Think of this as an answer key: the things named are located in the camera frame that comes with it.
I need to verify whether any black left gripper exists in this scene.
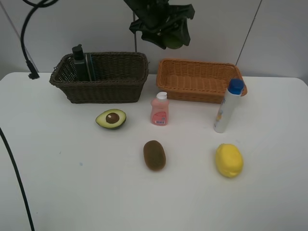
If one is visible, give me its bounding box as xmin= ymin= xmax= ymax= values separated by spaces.
xmin=125 ymin=0 xmax=194 ymax=50

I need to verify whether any dark green lime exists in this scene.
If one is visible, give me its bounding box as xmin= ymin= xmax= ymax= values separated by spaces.
xmin=162 ymin=34 xmax=183 ymax=50

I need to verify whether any black felt eraser block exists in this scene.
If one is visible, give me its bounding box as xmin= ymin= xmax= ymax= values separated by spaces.
xmin=85 ymin=53 xmax=96 ymax=81

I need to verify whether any pink lotion bottle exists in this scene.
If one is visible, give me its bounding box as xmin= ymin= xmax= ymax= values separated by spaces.
xmin=151 ymin=91 xmax=169 ymax=126

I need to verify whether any white bottle blue cap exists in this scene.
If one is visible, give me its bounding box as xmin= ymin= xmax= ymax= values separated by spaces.
xmin=214 ymin=78 xmax=244 ymax=133

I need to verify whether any dark green pump bottle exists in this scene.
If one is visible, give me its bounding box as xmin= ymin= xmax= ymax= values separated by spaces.
xmin=72 ymin=44 xmax=90 ymax=81

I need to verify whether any halved avocado with pit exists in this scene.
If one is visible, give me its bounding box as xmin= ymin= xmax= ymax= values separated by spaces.
xmin=95 ymin=109 xmax=127 ymax=129

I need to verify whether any brown kiwi fruit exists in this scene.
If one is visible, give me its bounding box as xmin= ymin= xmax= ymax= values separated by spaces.
xmin=143 ymin=140 xmax=166 ymax=171

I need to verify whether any yellow lemon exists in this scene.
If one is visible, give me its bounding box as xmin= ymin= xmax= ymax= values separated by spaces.
xmin=215 ymin=143 xmax=244 ymax=178

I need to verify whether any orange wicker basket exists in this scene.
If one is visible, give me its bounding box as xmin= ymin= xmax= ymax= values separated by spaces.
xmin=156 ymin=59 xmax=243 ymax=104

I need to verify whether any dark brown wicker basket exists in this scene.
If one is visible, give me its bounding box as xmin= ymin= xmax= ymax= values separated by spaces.
xmin=50 ymin=52 xmax=149 ymax=103

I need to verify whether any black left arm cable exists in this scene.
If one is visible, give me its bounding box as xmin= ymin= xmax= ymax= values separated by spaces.
xmin=0 ymin=0 xmax=60 ymax=231

